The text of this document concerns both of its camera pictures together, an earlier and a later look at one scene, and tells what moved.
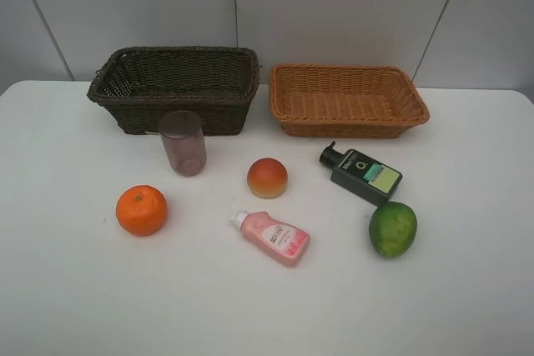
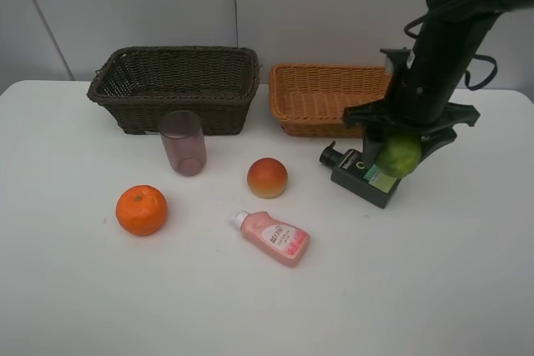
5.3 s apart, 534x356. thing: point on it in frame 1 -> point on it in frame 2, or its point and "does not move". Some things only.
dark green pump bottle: (362, 175) does not move
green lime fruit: (392, 229) -> (399, 157)
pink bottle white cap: (284, 244) does not move
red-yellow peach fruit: (267, 177) does not move
